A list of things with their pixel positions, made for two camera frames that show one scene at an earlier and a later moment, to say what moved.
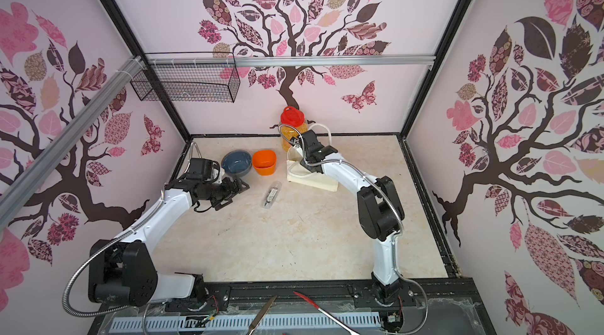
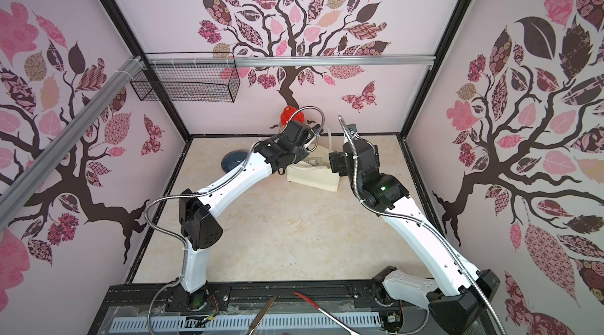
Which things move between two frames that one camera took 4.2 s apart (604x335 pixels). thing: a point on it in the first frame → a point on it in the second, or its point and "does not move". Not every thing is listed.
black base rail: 449,306 does not move
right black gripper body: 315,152 → 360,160
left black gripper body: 219,193 → 298,154
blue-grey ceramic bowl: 237,163 does not move
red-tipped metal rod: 351,331 does not move
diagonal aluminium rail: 23,186 does not move
